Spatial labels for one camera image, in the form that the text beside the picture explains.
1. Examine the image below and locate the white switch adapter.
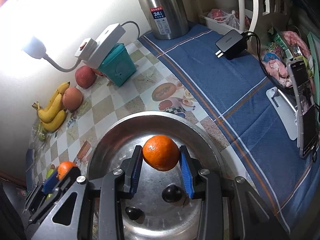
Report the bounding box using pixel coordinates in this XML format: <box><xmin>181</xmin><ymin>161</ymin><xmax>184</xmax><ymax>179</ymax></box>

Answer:
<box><xmin>74</xmin><ymin>37</ymin><xmax>97</xmax><ymax>63</ymax></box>

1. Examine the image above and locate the green snack packet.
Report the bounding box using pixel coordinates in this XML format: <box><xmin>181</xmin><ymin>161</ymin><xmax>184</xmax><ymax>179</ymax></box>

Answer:
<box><xmin>269</xmin><ymin>27</ymin><xmax>288</xmax><ymax>46</ymax></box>

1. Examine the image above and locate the pale orange peach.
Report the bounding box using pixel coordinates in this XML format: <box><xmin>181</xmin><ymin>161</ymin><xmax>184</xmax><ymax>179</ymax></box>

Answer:
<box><xmin>62</xmin><ymin>87</ymin><xmax>83</xmax><ymax>111</ymax></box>

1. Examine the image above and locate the smartphone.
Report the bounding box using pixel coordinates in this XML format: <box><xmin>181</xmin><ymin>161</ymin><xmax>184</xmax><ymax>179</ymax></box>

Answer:
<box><xmin>286</xmin><ymin>60</ymin><xmax>320</xmax><ymax>158</ymax></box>

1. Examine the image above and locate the white power strip cable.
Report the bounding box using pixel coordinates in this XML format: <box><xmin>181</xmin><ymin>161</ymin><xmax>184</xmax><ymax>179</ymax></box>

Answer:
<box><xmin>120</xmin><ymin>21</ymin><xmax>140</xmax><ymax>40</ymax></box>

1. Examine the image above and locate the clear bag of green fruit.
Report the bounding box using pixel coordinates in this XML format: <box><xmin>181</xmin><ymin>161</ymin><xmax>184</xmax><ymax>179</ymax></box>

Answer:
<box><xmin>30</xmin><ymin>122</ymin><xmax>49</xmax><ymax>143</ymax></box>

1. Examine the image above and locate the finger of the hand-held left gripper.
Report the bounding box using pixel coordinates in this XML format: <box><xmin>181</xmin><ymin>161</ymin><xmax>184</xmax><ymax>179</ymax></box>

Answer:
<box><xmin>56</xmin><ymin>166</ymin><xmax>82</xmax><ymax>196</ymax></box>
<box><xmin>25</xmin><ymin>171</ymin><xmax>60</xmax><ymax>214</ymax></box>

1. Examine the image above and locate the white tray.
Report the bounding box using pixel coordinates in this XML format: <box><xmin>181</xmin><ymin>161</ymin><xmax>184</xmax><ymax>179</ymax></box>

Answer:
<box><xmin>199</xmin><ymin>9</ymin><xmax>252</xmax><ymax>34</ymax></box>

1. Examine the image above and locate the red plastic bag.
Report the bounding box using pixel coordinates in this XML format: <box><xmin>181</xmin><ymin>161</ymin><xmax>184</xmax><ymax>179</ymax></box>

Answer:
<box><xmin>207</xmin><ymin>8</ymin><xmax>250</xmax><ymax>29</ymax></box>

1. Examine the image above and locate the black charger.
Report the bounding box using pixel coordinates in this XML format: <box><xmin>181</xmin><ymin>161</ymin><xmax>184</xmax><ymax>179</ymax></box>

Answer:
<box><xmin>215</xmin><ymin>29</ymin><xmax>248</xmax><ymax>60</ymax></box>

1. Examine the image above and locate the white plastic chair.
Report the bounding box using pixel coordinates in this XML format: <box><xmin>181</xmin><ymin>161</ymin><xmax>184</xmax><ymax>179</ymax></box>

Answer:
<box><xmin>195</xmin><ymin>0</ymin><xmax>294</xmax><ymax>63</ymax></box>

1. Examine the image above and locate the round steel basin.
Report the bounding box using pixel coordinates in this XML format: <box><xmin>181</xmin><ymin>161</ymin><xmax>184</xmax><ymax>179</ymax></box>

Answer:
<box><xmin>86</xmin><ymin>111</ymin><xmax>253</xmax><ymax>240</ymax></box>

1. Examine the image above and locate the orange tangerine with stem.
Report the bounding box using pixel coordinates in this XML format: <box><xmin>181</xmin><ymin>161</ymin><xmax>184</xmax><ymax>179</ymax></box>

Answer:
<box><xmin>142</xmin><ymin>134</ymin><xmax>180</xmax><ymax>172</ymax></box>

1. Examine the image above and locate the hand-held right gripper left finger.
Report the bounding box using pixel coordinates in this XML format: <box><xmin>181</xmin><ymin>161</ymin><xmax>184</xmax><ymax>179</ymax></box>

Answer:
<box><xmin>32</xmin><ymin>145</ymin><xmax>144</xmax><ymax>240</ymax></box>

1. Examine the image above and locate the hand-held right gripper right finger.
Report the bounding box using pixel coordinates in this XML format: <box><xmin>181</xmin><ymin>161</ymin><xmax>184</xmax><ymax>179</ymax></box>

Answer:
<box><xmin>179</xmin><ymin>145</ymin><xmax>290</xmax><ymax>240</ymax></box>

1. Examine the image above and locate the white phone stand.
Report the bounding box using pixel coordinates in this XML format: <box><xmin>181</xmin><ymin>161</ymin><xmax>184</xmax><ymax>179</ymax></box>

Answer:
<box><xmin>265</xmin><ymin>86</ymin><xmax>304</xmax><ymax>140</ymax></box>

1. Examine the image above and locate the yellow banana bunch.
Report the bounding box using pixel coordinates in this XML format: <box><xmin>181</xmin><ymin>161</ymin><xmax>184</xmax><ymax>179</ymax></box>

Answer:
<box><xmin>32</xmin><ymin>81</ymin><xmax>71</xmax><ymax>132</ymax></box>

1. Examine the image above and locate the basket of snack packets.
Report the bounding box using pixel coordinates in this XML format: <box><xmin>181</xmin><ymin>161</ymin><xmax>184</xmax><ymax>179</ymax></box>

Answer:
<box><xmin>264</xmin><ymin>31</ymin><xmax>310</xmax><ymax>88</ymax></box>

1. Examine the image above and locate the teal storage box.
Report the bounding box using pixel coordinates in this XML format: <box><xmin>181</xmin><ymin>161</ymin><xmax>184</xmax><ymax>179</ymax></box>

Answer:
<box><xmin>97</xmin><ymin>43</ymin><xmax>137</xmax><ymax>87</ymax></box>

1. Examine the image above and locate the white gooseneck lamp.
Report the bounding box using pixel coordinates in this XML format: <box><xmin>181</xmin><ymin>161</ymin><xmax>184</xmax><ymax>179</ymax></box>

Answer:
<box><xmin>21</xmin><ymin>35</ymin><xmax>77</xmax><ymax>72</ymax></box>

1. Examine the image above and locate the blue plaid cloth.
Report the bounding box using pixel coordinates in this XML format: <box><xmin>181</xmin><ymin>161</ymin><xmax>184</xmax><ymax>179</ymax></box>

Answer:
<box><xmin>138</xmin><ymin>21</ymin><xmax>320</xmax><ymax>233</ymax></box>

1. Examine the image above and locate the black charger cable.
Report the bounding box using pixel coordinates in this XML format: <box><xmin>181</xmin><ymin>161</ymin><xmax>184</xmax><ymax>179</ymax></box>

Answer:
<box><xmin>241</xmin><ymin>31</ymin><xmax>265</xmax><ymax>63</ymax></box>

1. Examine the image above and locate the white green-edged board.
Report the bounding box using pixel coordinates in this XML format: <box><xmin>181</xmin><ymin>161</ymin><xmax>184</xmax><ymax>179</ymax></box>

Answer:
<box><xmin>307</xmin><ymin>31</ymin><xmax>320</xmax><ymax>65</ymax></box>

